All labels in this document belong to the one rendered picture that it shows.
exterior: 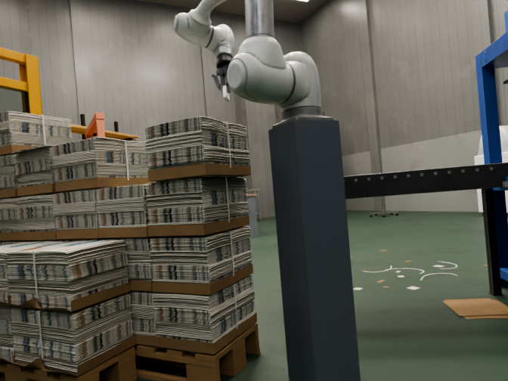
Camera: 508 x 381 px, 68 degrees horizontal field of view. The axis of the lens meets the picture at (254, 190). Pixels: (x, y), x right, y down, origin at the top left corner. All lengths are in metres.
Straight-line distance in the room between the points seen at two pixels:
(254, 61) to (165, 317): 1.06
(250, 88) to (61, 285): 0.99
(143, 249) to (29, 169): 0.82
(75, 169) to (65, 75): 9.20
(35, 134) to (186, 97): 9.17
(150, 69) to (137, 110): 1.25
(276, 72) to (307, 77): 0.16
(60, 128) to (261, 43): 1.53
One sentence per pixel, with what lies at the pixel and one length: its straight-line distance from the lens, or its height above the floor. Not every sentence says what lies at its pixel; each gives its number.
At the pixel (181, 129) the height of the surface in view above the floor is 1.02.
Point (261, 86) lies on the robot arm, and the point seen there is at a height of 1.11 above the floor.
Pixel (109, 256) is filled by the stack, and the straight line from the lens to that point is 1.68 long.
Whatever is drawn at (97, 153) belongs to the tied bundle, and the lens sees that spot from 1.88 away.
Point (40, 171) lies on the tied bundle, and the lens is 2.18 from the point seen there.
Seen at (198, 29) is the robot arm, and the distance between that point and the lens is 1.81.
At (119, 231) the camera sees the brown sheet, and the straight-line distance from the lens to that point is 1.77.
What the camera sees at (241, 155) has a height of 0.92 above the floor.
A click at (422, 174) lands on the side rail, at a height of 0.78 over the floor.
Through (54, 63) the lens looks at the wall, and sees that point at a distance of 11.19.
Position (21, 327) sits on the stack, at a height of 0.29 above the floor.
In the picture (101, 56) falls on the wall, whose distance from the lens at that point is 11.33.
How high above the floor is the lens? 0.76
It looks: level
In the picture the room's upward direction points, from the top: 5 degrees counter-clockwise
